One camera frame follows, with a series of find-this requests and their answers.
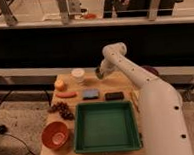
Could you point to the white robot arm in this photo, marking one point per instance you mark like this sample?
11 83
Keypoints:
163 125

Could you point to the pink sausage toy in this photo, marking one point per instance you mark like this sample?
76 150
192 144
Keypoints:
66 95

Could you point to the purple grape bunch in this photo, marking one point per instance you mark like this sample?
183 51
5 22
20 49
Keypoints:
63 109

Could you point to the black rectangular block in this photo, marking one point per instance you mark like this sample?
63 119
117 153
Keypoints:
114 95

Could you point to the orange bowl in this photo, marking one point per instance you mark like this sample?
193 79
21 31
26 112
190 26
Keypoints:
55 135

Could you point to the person in background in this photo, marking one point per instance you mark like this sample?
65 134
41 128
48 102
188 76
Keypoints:
120 7

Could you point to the dark red plate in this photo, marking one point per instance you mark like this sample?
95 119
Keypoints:
151 69

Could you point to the yellow banana toy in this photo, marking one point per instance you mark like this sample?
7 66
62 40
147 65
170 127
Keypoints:
135 101

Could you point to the wooden table board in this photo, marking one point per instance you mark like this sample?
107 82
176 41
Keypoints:
117 81

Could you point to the blue sponge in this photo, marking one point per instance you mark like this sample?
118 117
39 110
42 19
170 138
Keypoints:
90 94

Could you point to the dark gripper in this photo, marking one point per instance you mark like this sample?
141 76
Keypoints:
99 74

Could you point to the green plastic tray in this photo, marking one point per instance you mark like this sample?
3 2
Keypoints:
102 127

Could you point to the white plastic cup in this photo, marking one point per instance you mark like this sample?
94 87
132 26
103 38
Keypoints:
78 75

